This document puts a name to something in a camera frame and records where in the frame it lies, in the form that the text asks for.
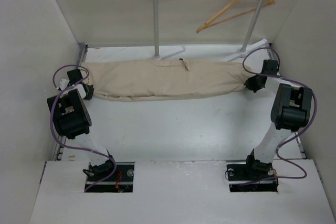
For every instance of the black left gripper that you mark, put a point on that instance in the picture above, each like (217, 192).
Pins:
(90, 93)

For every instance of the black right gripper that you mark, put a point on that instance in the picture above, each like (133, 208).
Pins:
(250, 84)

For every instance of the beige cargo trousers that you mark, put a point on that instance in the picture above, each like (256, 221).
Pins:
(152, 80)

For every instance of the wooden clothes hanger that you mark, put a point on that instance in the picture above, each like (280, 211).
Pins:
(214, 20)

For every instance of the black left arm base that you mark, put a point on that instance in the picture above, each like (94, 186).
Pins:
(121, 181)

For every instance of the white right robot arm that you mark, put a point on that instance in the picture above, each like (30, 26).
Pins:
(290, 112)

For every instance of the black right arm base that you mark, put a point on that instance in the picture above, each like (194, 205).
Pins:
(243, 180)

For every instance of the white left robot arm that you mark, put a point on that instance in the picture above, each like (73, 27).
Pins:
(70, 118)

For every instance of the left aluminium side rail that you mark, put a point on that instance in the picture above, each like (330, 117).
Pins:
(59, 131)

